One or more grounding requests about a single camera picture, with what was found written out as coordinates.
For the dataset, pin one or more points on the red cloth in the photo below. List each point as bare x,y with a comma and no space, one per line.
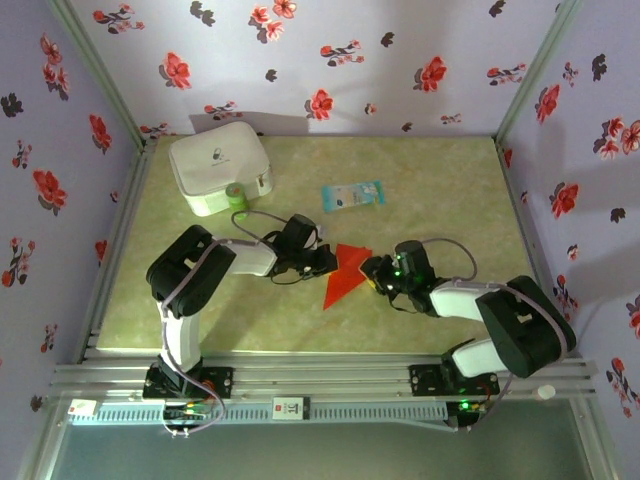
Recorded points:
345,280

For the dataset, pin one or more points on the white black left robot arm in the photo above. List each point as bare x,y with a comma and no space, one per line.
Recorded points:
250,257

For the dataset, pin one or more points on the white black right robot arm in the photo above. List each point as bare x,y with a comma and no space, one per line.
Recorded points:
455,300

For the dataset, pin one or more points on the light blue wipes packet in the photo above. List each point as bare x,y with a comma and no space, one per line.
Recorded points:
352,196

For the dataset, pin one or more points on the green cylindrical can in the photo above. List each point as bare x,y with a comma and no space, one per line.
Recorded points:
236,197

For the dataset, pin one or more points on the white zippered pouch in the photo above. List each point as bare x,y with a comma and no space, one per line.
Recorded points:
215,155

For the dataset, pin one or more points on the white red label card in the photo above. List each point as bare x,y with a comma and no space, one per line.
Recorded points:
291,409

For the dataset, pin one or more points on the white round knob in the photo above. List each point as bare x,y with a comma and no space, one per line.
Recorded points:
545,392

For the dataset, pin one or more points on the small white box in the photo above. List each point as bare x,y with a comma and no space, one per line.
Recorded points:
82,409

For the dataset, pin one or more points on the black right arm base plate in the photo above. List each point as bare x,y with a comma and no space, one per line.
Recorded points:
425,380

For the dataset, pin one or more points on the long aluminium base rail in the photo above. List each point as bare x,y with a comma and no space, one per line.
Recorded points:
320,375

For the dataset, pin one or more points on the aluminium side rail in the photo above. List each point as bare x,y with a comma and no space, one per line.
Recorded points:
542,270
107,270

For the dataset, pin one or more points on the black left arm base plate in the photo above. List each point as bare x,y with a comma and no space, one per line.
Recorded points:
220,382

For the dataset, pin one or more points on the aluminium corner post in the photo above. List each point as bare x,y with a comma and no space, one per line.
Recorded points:
95,70
540,65

